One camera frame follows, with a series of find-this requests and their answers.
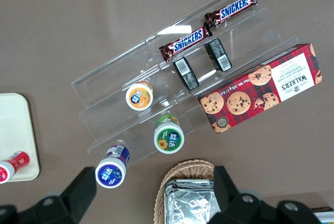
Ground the Snickers chocolate bar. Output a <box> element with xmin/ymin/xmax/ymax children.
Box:
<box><xmin>159</xmin><ymin>25</ymin><xmax>213</xmax><ymax>63</ymax></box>
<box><xmin>203</xmin><ymin>0</ymin><xmax>259</xmax><ymax>28</ymax></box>

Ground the green gum bottle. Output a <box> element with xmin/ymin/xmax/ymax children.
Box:
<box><xmin>153</xmin><ymin>113</ymin><xmax>185</xmax><ymax>155</ymax></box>

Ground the red gum bottle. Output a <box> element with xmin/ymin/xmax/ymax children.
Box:
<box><xmin>0</xmin><ymin>151</ymin><xmax>30</xmax><ymax>184</ymax></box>

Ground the silver foil container stack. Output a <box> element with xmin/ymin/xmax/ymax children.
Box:
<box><xmin>163</xmin><ymin>179</ymin><xmax>222</xmax><ymax>224</ymax></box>

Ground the white snack tray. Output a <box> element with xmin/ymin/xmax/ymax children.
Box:
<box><xmin>312</xmin><ymin>207</ymin><xmax>334</xmax><ymax>224</ymax></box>

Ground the light wicker basket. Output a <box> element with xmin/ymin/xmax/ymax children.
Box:
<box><xmin>153</xmin><ymin>159</ymin><xmax>217</xmax><ymax>224</ymax></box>

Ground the orange gum bottle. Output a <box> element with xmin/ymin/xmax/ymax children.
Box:
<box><xmin>125</xmin><ymin>80</ymin><xmax>154</xmax><ymax>112</ymax></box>

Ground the clear acrylic stepped display stand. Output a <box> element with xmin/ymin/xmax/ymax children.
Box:
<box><xmin>70</xmin><ymin>0</ymin><xmax>300</xmax><ymax>169</ymax></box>

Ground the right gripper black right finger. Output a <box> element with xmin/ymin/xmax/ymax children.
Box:
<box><xmin>210</xmin><ymin>166</ymin><xmax>265</xmax><ymax>224</ymax></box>

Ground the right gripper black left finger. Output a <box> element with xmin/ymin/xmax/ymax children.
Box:
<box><xmin>26</xmin><ymin>166</ymin><xmax>98</xmax><ymax>224</ymax></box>

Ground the small black carton with barcode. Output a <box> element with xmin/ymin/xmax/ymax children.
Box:
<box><xmin>204</xmin><ymin>38</ymin><xmax>233</xmax><ymax>73</ymax></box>
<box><xmin>173</xmin><ymin>56</ymin><xmax>200</xmax><ymax>91</ymax></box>

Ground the red tartan Walker's cookie box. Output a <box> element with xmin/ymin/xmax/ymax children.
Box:
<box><xmin>197</xmin><ymin>43</ymin><xmax>323</xmax><ymax>135</ymax></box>

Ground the beige plastic tray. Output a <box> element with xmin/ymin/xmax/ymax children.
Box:
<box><xmin>0</xmin><ymin>92</ymin><xmax>41</xmax><ymax>182</ymax></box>

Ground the purple gum bottle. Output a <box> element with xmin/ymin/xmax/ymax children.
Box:
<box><xmin>94</xmin><ymin>145</ymin><xmax>130</xmax><ymax>189</ymax></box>

